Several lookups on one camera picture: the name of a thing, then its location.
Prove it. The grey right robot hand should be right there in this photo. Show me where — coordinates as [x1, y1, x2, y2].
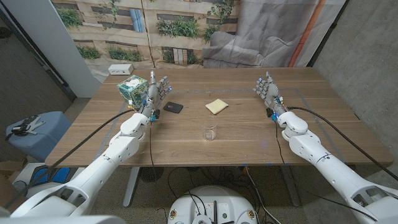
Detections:
[252, 71, 289, 121]

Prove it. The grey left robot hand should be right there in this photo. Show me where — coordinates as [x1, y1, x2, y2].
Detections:
[140, 70, 173, 122]

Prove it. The clear glass beaker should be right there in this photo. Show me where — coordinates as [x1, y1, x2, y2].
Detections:
[202, 119, 218, 142]

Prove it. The yellow sponge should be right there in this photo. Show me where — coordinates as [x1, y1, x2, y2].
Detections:
[205, 98, 229, 115]

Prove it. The teal floral tissue box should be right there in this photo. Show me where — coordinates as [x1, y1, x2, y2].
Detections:
[116, 75, 149, 109]

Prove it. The white power strip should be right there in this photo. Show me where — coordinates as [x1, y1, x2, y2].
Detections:
[108, 63, 134, 76]

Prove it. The printed fabric backdrop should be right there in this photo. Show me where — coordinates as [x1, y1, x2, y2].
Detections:
[51, 0, 348, 82]

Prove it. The black round floor object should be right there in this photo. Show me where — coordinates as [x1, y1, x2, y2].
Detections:
[139, 167, 165, 183]

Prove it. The grey table leg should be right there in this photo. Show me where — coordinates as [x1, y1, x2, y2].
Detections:
[279, 166, 301, 208]

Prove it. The white table leg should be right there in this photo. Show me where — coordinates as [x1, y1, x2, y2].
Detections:
[123, 167, 141, 208]

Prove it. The blue padded stool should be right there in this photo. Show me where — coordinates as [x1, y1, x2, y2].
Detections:
[5, 111, 72, 162]

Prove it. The white robot torso base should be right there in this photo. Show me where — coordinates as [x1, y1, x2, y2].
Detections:
[167, 185, 258, 224]

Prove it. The blue and black bag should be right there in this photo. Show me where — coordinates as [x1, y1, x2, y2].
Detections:
[30, 166, 71, 185]

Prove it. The black and white device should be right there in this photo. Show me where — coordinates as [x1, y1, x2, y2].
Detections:
[4, 114, 46, 137]

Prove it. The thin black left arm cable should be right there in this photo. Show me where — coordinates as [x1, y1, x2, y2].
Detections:
[149, 120, 156, 194]

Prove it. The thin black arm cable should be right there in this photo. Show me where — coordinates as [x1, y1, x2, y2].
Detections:
[149, 120, 156, 194]
[274, 120, 379, 222]

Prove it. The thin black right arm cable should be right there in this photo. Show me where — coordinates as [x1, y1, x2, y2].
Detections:
[274, 120, 379, 222]

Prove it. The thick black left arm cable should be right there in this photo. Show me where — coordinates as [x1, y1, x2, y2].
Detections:
[4, 108, 136, 208]

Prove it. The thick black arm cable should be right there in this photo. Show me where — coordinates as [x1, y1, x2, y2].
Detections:
[286, 106, 398, 182]
[4, 108, 136, 208]

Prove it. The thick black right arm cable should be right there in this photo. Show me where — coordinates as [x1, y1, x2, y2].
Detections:
[286, 106, 398, 182]

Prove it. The white floor cable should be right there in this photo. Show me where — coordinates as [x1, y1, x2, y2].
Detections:
[244, 166, 276, 224]

